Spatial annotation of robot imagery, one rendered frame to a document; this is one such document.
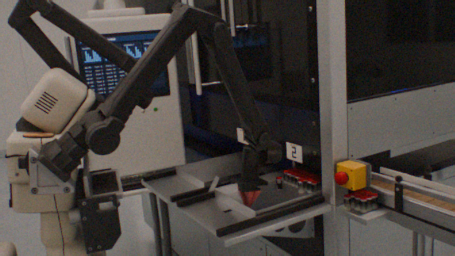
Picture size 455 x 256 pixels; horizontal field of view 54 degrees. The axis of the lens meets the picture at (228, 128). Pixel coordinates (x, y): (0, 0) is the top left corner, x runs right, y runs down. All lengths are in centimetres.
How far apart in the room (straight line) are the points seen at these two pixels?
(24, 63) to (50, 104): 537
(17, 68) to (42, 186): 549
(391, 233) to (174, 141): 108
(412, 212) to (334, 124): 34
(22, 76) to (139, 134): 455
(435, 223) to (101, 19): 155
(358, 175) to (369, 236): 33
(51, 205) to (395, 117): 112
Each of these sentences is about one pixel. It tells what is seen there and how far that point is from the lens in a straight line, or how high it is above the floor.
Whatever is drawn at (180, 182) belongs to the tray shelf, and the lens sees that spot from 179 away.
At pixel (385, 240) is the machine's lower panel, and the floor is 68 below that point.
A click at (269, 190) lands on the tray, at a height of 88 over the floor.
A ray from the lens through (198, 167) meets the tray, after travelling 192.
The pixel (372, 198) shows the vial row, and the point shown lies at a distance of 146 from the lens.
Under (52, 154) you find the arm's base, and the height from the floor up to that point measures 121.
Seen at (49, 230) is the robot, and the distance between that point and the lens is 137.
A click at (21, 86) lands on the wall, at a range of 661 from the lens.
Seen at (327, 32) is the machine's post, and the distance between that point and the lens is 138.
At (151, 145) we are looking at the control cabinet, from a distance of 218.
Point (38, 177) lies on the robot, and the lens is 114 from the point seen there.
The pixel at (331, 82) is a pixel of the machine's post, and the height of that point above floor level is 128.
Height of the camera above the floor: 146
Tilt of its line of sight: 13 degrees down
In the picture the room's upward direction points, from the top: 4 degrees counter-clockwise
